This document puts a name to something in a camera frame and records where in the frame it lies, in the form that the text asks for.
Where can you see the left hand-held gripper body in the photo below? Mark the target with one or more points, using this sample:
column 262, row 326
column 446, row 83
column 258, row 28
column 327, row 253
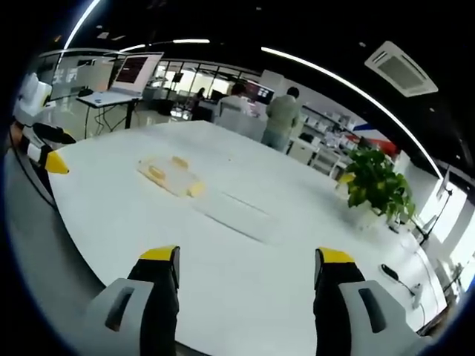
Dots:
column 31, row 96

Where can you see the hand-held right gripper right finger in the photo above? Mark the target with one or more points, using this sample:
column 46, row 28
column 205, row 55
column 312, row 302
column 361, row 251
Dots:
column 334, row 296

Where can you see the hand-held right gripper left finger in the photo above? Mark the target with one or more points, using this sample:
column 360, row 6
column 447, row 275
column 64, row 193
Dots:
column 156, row 296

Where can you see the yellow plastic buckle part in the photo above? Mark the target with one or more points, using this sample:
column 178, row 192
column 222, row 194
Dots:
column 156, row 171
column 196, row 188

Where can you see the small black device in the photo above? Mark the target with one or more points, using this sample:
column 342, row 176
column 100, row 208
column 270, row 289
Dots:
column 389, row 271

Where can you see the white folding table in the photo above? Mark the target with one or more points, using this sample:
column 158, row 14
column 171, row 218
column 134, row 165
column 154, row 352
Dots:
column 107, row 100

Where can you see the long ceiling light strip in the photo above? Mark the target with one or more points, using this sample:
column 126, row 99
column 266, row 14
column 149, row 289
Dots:
column 79, row 24
column 352, row 92

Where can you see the large display screen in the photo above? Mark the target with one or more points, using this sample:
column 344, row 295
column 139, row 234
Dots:
column 135, row 72

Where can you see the green potted plant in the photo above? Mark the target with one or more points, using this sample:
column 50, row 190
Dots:
column 378, row 183

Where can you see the small yellow plastic piece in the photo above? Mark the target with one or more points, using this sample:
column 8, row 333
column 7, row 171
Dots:
column 180, row 162

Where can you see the black stand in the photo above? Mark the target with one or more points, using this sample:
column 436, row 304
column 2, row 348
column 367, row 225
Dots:
column 436, row 211

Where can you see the short ceiling light strip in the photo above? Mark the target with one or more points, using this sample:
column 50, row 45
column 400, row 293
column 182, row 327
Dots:
column 191, row 41

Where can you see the computer monitor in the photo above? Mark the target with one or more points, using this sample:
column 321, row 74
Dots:
column 261, row 92

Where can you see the ceiling air conditioner vent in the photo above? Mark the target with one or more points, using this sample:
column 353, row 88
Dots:
column 402, row 68

